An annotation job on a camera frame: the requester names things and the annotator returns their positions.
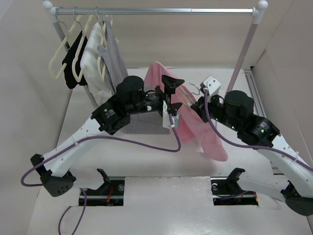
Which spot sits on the grey shirt hanging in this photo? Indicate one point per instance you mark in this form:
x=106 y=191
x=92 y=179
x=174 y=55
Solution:
x=116 y=70

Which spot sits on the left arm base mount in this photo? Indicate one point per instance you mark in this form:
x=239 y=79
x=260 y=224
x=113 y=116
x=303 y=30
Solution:
x=109 y=194

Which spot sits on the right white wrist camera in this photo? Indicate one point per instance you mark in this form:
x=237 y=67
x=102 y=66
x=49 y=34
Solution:
x=212 y=84

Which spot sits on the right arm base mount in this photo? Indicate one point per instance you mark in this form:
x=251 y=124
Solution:
x=226 y=191

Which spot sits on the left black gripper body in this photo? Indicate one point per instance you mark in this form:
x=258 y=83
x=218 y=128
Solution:
x=153 y=102

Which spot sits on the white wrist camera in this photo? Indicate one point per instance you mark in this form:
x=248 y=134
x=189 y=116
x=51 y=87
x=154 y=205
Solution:
x=169 y=121
x=212 y=84

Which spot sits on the cream hanger with grey shirt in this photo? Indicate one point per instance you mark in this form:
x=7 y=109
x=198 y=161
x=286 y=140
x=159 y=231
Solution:
x=101 y=66

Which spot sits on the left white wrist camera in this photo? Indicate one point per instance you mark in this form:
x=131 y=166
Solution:
x=169 y=121

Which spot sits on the grey shirt on table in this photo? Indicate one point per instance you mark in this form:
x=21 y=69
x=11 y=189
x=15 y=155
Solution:
x=145 y=124

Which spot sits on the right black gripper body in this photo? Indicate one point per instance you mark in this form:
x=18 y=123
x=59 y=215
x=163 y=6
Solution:
x=202 y=106

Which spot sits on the white shirt hanging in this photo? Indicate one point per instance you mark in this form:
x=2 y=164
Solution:
x=98 y=88

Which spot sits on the aluminium rail right side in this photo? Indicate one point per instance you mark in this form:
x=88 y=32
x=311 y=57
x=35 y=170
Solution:
x=259 y=109

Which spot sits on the pink t shirt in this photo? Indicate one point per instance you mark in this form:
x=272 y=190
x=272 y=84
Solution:
x=191 y=126

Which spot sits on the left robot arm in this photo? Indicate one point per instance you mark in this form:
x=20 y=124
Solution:
x=129 y=99

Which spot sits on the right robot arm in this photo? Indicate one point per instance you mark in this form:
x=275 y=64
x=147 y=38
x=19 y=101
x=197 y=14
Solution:
x=233 y=120

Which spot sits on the white metal clothes rack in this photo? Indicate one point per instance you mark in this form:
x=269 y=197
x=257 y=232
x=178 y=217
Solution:
x=67 y=57

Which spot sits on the cream hanger with black shirt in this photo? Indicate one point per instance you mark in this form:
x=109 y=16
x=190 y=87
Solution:
x=77 y=66

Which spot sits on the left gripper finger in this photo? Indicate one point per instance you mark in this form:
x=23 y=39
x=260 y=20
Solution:
x=173 y=108
x=170 y=84

